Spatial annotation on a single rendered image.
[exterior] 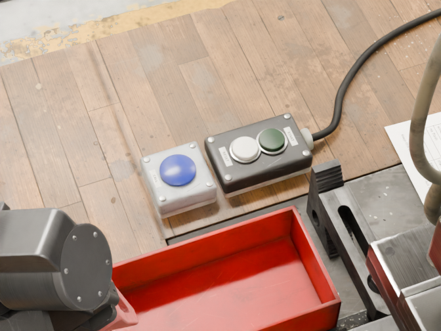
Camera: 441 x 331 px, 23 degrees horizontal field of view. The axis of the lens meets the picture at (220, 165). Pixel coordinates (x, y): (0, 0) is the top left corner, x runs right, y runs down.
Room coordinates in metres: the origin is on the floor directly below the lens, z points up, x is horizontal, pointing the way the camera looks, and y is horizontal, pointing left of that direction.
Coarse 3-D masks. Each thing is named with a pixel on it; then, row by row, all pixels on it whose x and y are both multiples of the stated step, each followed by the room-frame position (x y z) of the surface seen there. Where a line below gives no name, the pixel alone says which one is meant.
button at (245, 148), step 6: (240, 138) 0.68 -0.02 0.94; (246, 138) 0.68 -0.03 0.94; (234, 144) 0.68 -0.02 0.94; (240, 144) 0.68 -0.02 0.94; (246, 144) 0.68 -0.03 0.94; (252, 144) 0.68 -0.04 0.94; (234, 150) 0.67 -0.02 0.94; (240, 150) 0.67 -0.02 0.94; (246, 150) 0.67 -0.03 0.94; (252, 150) 0.67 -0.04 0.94; (240, 156) 0.66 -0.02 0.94; (246, 156) 0.66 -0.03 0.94; (252, 156) 0.66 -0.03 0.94
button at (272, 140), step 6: (264, 132) 0.69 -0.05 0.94; (270, 132) 0.69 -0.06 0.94; (276, 132) 0.69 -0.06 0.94; (264, 138) 0.68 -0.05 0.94; (270, 138) 0.68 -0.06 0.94; (276, 138) 0.68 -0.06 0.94; (282, 138) 0.68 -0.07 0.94; (264, 144) 0.68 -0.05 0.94; (270, 144) 0.68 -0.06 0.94; (276, 144) 0.68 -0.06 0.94; (282, 144) 0.68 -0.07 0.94; (270, 150) 0.67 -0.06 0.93; (276, 150) 0.67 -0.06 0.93
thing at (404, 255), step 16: (384, 240) 0.44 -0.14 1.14; (400, 240) 0.44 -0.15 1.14; (416, 240) 0.44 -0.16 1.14; (368, 256) 0.43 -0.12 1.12; (384, 256) 0.42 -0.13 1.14; (400, 256) 0.42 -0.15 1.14; (416, 256) 0.42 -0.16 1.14; (384, 272) 0.41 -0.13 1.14; (400, 272) 0.41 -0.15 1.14; (416, 272) 0.41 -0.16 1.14; (432, 272) 0.41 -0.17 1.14; (384, 288) 0.41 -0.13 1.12; (400, 288) 0.39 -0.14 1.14; (416, 288) 0.37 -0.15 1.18; (432, 288) 0.37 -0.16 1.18; (400, 304) 0.37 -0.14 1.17; (416, 304) 0.36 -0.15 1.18; (432, 304) 0.36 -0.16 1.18; (400, 320) 0.38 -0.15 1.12; (416, 320) 0.35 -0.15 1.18; (432, 320) 0.35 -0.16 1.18
